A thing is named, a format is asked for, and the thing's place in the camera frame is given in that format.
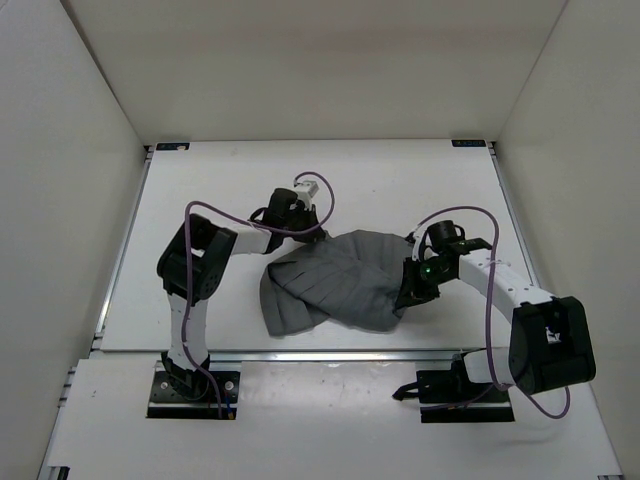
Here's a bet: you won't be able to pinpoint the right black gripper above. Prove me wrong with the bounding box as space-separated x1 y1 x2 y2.
396 256 455 309

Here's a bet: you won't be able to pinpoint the grey pleated skirt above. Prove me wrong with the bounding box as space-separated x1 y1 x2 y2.
259 230 412 337

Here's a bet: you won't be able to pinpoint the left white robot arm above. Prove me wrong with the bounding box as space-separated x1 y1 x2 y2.
156 180 326 401

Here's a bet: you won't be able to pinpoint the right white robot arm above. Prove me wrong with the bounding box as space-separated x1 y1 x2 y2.
396 220 596 401

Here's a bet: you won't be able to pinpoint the right blue corner sticker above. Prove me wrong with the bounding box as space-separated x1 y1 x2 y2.
451 139 487 148

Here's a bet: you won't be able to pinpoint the blue corner sticker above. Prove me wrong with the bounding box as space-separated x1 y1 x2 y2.
155 142 190 151
451 139 487 148

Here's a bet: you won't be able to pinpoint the left blue corner sticker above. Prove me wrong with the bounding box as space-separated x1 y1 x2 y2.
155 142 190 151

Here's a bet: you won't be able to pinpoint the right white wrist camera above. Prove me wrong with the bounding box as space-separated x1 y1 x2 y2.
405 228 426 261

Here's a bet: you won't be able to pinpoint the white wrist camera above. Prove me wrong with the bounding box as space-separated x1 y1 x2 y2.
293 180 319 210
405 228 426 261

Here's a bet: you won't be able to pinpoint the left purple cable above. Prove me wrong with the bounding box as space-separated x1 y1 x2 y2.
182 172 337 420

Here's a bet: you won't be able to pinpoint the purple cable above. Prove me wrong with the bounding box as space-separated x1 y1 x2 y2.
182 172 337 420
412 207 572 419

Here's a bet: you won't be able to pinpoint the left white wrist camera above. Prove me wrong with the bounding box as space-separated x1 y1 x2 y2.
293 180 319 210

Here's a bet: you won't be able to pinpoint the aluminium front table rail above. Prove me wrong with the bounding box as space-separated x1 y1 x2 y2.
92 347 521 364

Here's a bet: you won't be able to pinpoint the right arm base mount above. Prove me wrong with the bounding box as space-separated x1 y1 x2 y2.
392 367 515 424

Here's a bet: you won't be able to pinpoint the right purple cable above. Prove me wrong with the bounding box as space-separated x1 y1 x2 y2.
412 207 572 419

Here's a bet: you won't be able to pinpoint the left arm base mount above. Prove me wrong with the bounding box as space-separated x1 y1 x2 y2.
146 362 241 421

